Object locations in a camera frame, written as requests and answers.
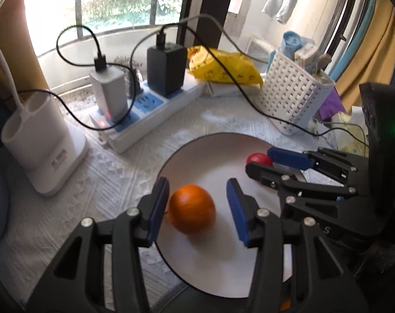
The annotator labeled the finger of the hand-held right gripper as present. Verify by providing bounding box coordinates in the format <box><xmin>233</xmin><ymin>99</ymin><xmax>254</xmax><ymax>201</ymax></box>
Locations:
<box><xmin>267</xmin><ymin>146</ymin><xmax>369</xmax><ymax>186</ymax></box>
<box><xmin>245</xmin><ymin>161</ymin><xmax>375</xmax><ymax>222</ymax></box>

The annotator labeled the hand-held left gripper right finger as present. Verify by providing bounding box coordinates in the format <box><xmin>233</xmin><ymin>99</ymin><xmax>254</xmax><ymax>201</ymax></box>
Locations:
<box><xmin>226</xmin><ymin>178</ymin><xmax>369</xmax><ymax>313</ymax></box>

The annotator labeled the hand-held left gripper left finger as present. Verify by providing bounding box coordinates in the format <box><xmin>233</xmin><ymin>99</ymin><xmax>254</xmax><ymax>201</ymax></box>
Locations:
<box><xmin>26</xmin><ymin>177</ymin><xmax>170</xmax><ymax>313</ymax></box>

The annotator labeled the red cherry tomato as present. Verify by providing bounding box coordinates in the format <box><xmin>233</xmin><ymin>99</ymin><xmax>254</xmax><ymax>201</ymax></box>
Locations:
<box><xmin>246</xmin><ymin>152</ymin><xmax>274</xmax><ymax>167</ymax></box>

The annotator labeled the white plate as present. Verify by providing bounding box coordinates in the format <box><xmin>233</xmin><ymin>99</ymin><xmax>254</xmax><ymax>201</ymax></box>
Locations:
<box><xmin>155</xmin><ymin>133</ymin><xmax>302</xmax><ymax>300</ymax></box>

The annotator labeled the white textured tablecloth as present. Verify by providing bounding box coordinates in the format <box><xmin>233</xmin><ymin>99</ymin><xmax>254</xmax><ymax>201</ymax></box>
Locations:
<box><xmin>0</xmin><ymin>96</ymin><xmax>371</xmax><ymax>313</ymax></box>

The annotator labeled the white plastic basket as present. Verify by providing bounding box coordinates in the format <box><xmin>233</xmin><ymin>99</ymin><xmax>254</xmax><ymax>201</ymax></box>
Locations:
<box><xmin>256</xmin><ymin>50</ymin><xmax>335</xmax><ymax>136</ymax></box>

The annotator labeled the yellow tissue pack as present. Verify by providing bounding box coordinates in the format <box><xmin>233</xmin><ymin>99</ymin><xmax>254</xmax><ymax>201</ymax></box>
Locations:
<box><xmin>311</xmin><ymin>106</ymin><xmax>370</xmax><ymax>155</ymax></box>

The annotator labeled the purple cloth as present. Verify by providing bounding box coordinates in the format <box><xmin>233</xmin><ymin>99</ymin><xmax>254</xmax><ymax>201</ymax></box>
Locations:
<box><xmin>318</xmin><ymin>89</ymin><xmax>341</xmax><ymax>119</ymax></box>

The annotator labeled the white power strip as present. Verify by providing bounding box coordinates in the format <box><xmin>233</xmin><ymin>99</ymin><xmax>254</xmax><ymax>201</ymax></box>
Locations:
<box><xmin>88</xmin><ymin>78</ymin><xmax>207</xmax><ymax>154</ymax></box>

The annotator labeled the grey round mat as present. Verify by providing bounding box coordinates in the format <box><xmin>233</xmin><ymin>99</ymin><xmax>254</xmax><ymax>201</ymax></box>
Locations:
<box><xmin>104</xmin><ymin>280</ymin><xmax>250</xmax><ymax>313</ymax></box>

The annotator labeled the yellow plastic bag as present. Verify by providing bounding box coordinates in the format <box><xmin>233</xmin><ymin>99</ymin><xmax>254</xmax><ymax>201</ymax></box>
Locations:
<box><xmin>187</xmin><ymin>46</ymin><xmax>264</xmax><ymax>88</ymax></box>

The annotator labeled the white outdoor appliance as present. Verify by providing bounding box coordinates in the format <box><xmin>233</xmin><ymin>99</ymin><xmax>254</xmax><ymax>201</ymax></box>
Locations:
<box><xmin>248</xmin><ymin>37</ymin><xmax>276</xmax><ymax>62</ymax></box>

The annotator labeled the blue bag roll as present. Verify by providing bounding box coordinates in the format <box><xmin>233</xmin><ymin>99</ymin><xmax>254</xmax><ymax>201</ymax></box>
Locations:
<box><xmin>280</xmin><ymin>31</ymin><xmax>307</xmax><ymax>61</ymax></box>

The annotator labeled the yellow curtain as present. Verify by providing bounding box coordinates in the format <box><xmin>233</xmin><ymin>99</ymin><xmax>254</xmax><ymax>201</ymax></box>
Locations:
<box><xmin>336</xmin><ymin>0</ymin><xmax>395</xmax><ymax>106</ymax></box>
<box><xmin>0</xmin><ymin>0</ymin><xmax>53</xmax><ymax>105</ymax></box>

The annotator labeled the light grey charger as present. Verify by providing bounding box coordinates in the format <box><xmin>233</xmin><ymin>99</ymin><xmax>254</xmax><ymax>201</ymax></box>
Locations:
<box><xmin>89</xmin><ymin>68</ymin><xmax>129</xmax><ymax>123</ymax></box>

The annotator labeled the white desk lamp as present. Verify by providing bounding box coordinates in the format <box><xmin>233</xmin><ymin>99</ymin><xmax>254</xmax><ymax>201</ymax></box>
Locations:
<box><xmin>0</xmin><ymin>26</ymin><xmax>89</xmax><ymax>197</ymax></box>

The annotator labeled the black charger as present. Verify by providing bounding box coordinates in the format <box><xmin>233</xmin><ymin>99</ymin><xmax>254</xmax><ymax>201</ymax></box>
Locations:
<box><xmin>147</xmin><ymin>43</ymin><xmax>188</xmax><ymax>97</ymax></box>

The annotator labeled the black balcony railing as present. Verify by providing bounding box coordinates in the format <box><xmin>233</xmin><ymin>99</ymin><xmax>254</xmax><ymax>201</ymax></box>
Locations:
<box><xmin>38</xmin><ymin>0</ymin><xmax>188</xmax><ymax>59</ymax></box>

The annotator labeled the long black cable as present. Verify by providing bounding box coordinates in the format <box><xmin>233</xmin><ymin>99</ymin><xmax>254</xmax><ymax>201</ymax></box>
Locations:
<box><xmin>160</xmin><ymin>23</ymin><xmax>369</xmax><ymax>151</ymax></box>

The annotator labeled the black lamp cable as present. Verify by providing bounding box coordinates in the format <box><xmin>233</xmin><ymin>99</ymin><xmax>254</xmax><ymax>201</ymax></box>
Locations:
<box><xmin>17</xmin><ymin>89</ymin><xmax>136</xmax><ymax>129</ymax></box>

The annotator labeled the short black cable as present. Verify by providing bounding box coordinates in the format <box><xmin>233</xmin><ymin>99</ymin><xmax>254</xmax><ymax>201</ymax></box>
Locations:
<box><xmin>130</xmin><ymin>31</ymin><xmax>161</xmax><ymax>82</ymax></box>

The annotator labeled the black sliding door frame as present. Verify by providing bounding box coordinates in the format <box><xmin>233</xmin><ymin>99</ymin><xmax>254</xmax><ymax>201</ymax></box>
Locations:
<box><xmin>324</xmin><ymin>0</ymin><xmax>364</xmax><ymax>56</ymax></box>

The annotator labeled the black window post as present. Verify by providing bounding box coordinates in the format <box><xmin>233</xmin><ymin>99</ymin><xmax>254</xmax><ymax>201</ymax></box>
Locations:
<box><xmin>181</xmin><ymin>0</ymin><xmax>239</xmax><ymax>48</ymax></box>

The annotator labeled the looped black charger cable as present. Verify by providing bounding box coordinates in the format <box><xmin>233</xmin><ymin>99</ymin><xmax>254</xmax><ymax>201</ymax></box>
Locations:
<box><xmin>56</xmin><ymin>25</ymin><xmax>107</xmax><ymax>72</ymax></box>

